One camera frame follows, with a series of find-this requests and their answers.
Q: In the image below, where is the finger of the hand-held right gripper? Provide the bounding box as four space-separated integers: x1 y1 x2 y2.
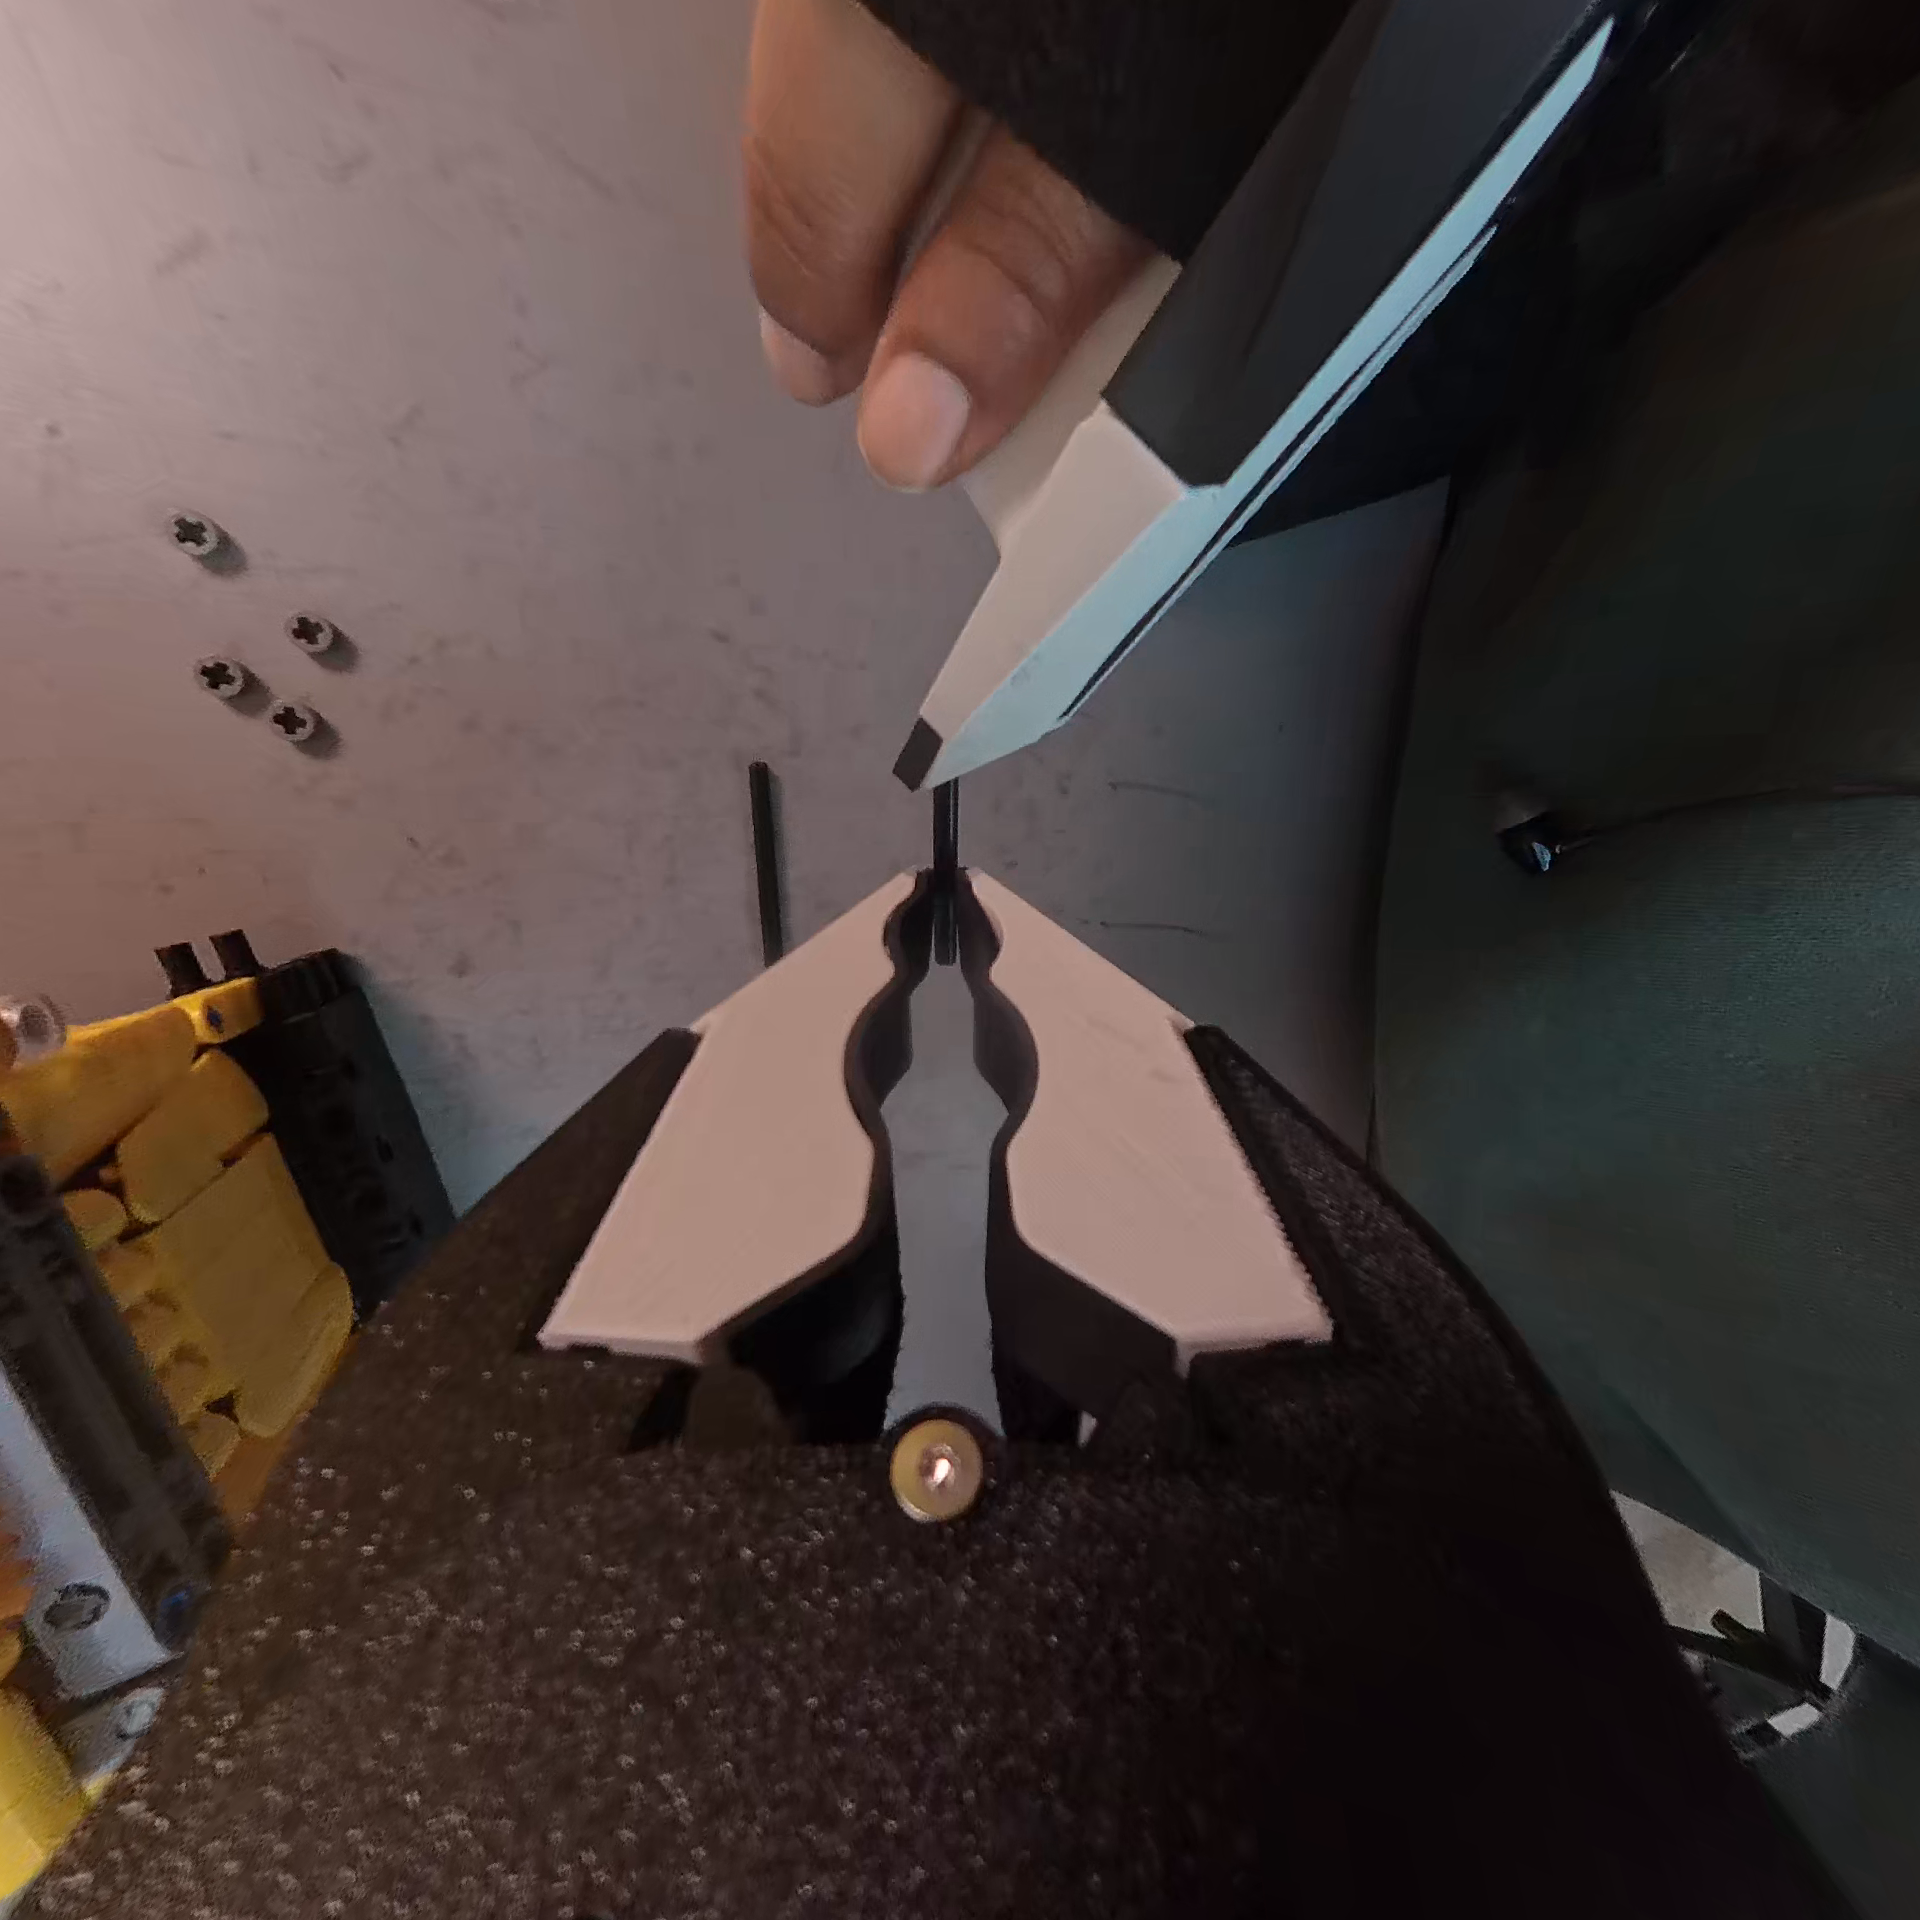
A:
891 18 1625 792
961 224 1504 783

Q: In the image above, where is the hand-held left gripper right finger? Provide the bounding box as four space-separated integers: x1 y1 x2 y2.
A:
961 866 1337 1367

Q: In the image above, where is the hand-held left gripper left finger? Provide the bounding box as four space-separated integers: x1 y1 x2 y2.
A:
540 866 939 1369

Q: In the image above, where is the yellow lego model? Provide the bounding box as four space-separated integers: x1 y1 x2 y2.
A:
0 929 456 1862

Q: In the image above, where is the person's right hand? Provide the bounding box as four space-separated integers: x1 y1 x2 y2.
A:
745 0 1172 493

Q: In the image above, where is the thin black cord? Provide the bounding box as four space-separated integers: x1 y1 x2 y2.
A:
1492 778 1920 880

